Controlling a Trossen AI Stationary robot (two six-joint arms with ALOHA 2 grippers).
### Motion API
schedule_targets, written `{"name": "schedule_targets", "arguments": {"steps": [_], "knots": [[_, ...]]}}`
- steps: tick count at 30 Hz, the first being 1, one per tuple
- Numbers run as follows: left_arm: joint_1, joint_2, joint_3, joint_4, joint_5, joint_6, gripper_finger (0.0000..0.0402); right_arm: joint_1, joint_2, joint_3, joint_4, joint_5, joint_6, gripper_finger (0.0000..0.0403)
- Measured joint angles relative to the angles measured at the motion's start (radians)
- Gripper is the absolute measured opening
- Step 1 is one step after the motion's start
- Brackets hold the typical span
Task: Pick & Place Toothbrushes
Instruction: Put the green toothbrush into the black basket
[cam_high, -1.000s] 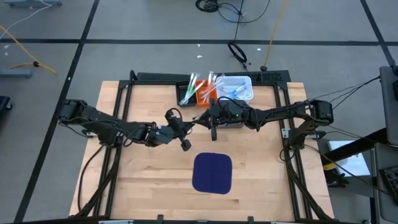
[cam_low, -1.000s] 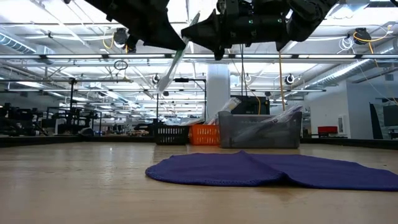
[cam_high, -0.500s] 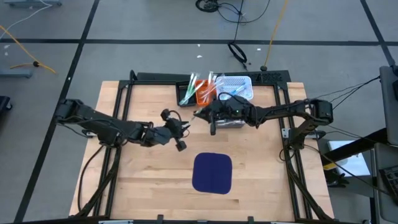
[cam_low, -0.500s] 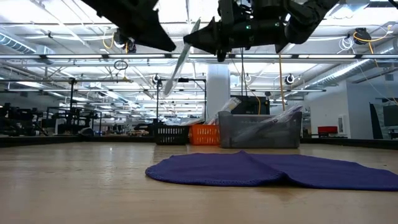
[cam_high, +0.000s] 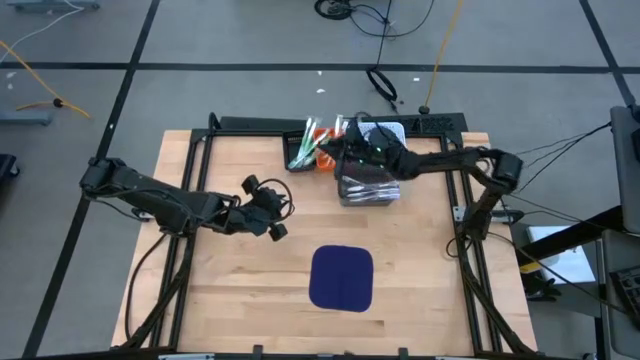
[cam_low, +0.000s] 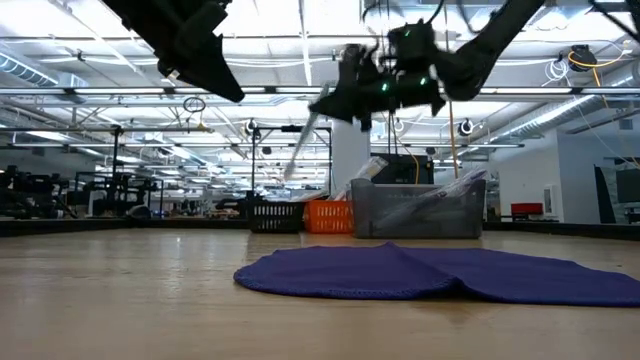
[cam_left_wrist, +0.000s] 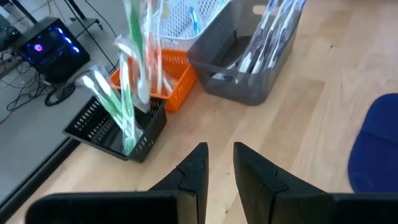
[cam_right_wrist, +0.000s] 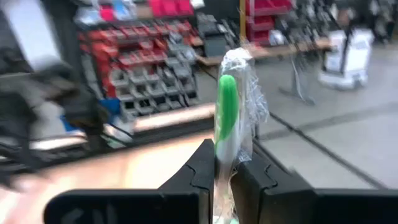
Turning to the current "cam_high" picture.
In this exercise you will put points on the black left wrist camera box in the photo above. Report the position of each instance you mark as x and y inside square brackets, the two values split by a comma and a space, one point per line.
[260, 205]

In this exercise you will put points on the grey plastic basket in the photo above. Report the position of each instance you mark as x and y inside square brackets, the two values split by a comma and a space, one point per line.
[342, 195]

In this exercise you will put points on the orange plastic basket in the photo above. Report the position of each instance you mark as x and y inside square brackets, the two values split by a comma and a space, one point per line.
[325, 164]

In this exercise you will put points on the blue-grey floor foot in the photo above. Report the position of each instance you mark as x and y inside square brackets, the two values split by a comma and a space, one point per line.
[25, 118]

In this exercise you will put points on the dark blue knitted mat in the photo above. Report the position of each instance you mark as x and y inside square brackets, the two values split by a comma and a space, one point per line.
[342, 285]

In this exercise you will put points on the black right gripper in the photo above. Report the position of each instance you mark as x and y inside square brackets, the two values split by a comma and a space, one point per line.
[375, 152]

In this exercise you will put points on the black perforated panel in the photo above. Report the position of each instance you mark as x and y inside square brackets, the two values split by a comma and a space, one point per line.
[440, 122]

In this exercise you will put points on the black keyboard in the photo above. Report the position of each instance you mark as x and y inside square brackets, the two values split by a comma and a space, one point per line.
[630, 290]

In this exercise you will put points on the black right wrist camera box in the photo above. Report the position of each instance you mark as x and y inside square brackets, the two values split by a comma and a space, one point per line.
[377, 142]

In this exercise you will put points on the black metal table frame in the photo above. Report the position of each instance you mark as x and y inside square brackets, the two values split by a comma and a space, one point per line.
[240, 133]

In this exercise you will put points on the black flat panel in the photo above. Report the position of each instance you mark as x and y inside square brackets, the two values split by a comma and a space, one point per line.
[260, 123]

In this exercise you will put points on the grey cart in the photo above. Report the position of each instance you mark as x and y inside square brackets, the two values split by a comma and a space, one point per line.
[607, 250]

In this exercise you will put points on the black caster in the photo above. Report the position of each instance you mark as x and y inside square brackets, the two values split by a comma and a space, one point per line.
[7, 165]

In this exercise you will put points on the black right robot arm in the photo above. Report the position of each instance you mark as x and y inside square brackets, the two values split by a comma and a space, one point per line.
[450, 161]

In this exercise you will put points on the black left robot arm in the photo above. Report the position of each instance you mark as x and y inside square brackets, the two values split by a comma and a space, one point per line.
[150, 192]

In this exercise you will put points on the black beam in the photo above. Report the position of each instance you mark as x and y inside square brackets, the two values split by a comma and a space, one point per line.
[575, 235]

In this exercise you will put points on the white board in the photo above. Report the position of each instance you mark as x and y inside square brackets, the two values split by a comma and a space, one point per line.
[570, 265]

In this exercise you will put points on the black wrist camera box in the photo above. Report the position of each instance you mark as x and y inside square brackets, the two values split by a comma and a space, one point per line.
[377, 142]
[260, 205]

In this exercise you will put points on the grey cabinet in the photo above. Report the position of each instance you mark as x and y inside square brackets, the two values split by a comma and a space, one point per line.
[627, 165]

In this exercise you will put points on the aluminium extrusion bar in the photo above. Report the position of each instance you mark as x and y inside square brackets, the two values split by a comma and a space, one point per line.
[187, 357]

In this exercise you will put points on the green toothbrush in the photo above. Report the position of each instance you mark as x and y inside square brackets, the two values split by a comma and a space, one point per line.
[315, 148]
[300, 142]
[307, 142]

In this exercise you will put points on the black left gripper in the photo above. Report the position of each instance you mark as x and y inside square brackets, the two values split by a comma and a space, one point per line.
[240, 217]

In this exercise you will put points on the black plastic basket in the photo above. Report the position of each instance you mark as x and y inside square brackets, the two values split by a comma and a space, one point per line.
[287, 137]

